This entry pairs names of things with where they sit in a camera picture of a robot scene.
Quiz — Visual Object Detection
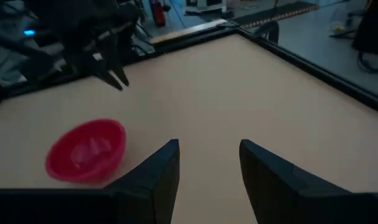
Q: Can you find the black aluminium table frame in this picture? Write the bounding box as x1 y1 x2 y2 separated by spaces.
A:
0 23 378 118

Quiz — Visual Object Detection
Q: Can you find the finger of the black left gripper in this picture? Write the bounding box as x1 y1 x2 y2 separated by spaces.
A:
105 32 130 87
91 66 124 92

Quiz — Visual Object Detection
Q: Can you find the black frame clamp post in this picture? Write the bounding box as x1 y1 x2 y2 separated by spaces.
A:
255 20 280 45

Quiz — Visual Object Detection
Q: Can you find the small red bowl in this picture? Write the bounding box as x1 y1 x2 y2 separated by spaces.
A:
45 118 127 184

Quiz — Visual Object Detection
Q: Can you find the black mat with orange stripes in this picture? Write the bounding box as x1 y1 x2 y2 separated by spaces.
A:
231 1 319 29

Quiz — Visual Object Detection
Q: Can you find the red fire extinguisher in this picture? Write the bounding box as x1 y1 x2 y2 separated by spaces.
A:
149 0 167 27

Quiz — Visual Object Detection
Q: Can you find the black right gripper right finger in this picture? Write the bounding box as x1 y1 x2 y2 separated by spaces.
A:
239 139 353 224

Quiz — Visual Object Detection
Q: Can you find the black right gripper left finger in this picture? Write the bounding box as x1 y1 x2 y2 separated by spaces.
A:
103 138 181 224

